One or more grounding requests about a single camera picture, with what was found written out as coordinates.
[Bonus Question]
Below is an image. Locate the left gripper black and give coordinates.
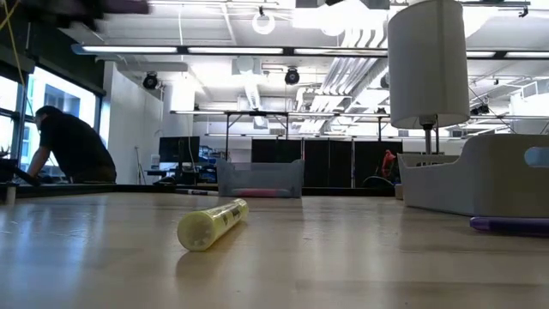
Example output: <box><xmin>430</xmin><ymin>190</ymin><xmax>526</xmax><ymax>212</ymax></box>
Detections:
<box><xmin>21</xmin><ymin>0</ymin><xmax>104</xmax><ymax>27</ymax></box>

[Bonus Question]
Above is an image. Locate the yellow thick highlighter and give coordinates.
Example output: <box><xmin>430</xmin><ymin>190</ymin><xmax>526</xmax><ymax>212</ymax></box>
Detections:
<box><xmin>177</xmin><ymin>197</ymin><xmax>250</xmax><ymax>253</ymax></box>

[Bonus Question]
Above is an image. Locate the purple thick highlighter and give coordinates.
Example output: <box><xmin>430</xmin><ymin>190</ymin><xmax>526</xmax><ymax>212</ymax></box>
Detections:
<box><xmin>469</xmin><ymin>215</ymin><xmax>549</xmax><ymax>236</ymax></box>

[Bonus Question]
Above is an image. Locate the large window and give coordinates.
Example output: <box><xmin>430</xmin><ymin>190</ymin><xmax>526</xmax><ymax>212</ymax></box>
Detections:
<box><xmin>0</xmin><ymin>64</ymin><xmax>104</xmax><ymax>184</ymax></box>

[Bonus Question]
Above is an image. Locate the black ceiling spotlight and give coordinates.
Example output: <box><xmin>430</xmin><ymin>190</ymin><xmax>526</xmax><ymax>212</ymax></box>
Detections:
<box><xmin>284</xmin><ymin>67</ymin><xmax>301</xmax><ymax>87</ymax></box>
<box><xmin>142</xmin><ymin>71</ymin><xmax>160</xmax><ymax>91</ymax></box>

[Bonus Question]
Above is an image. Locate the person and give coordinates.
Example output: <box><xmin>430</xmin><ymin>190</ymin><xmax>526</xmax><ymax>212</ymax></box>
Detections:
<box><xmin>26</xmin><ymin>105</ymin><xmax>118</xmax><ymax>185</ymax></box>

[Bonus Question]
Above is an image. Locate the long linear ceiling light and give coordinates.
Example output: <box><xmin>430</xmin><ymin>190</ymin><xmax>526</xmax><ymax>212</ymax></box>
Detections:
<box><xmin>71</xmin><ymin>42</ymin><xmax>389</xmax><ymax>58</ymax></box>

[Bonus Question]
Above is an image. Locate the black computer monitor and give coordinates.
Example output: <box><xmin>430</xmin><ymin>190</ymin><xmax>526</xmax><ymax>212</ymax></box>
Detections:
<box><xmin>158</xmin><ymin>136</ymin><xmax>201</xmax><ymax>164</ymax></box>

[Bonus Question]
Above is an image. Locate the cluttered office desk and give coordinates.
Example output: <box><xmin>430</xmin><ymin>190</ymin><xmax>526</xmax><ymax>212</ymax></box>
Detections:
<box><xmin>144</xmin><ymin>165</ymin><xmax>218</xmax><ymax>186</ymax></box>

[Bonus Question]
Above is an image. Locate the black metal rack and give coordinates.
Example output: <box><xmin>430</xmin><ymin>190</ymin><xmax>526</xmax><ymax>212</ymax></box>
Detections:
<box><xmin>170</xmin><ymin>109</ymin><xmax>391</xmax><ymax>161</ymax></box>

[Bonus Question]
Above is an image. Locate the dark grey plastic bin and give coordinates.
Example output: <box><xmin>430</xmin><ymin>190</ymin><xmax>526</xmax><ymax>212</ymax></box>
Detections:
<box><xmin>216</xmin><ymin>158</ymin><xmax>305</xmax><ymax>199</ymax></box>

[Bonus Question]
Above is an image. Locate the black partition panel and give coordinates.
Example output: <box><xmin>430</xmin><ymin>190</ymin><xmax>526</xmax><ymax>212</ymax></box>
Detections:
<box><xmin>354</xmin><ymin>139</ymin><xmax>404</xmax><ymax>189</ymax></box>
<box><xmin>250</xmin><ymin>138</ymin><xmax>303</xmax><ymax>162</ymax></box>
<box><xmin>304</xmin><ymin>138</ymin><xmax>353</xmax><ymax>189</ymax></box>

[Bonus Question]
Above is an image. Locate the white shade table lamp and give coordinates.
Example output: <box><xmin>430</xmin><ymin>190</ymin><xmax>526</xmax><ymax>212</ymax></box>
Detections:
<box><xmin>387</xmin><ymin>0</ymin><xmax>472</xmax><ymax>155</ymax></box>

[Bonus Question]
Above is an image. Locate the light grey plastic bin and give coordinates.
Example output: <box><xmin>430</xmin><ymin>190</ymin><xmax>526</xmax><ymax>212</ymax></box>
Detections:
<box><xmin>396</xmin><ymin>133</ymin><xmax>549</xmax><ymax>218</ymax></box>

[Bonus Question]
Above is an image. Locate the white ring light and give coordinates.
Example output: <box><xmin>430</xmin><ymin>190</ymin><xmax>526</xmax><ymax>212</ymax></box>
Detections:
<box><xmin>250</xmin><ymin>10</ymin><xmax>277</xmax><ymax>37</ymax></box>

